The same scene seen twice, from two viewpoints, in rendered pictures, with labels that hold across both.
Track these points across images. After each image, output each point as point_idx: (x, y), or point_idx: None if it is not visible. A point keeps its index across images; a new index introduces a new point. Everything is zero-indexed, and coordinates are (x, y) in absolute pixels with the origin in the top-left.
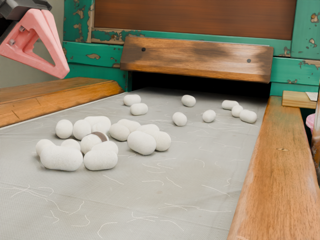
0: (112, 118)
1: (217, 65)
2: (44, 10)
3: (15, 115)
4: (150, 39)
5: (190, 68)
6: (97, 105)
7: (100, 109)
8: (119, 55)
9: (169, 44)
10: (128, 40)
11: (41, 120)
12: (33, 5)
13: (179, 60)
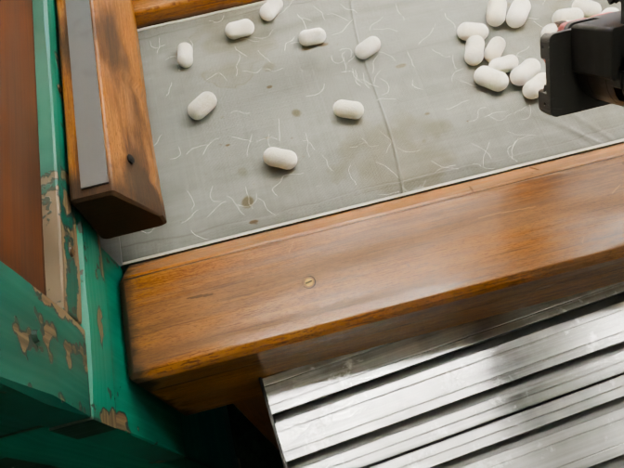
0: (404, 119)
1: (130, 43)
2: (581, 19)
3: (535, 167)
4: (109, 137)
5: (141, 88)
6: (333, 192)
7: (359, 168)
8: (91, 252)
9: (111, 103)
10: (120, 186)
11: (495, 163)
12: (604, 15)
13: (134, 98)
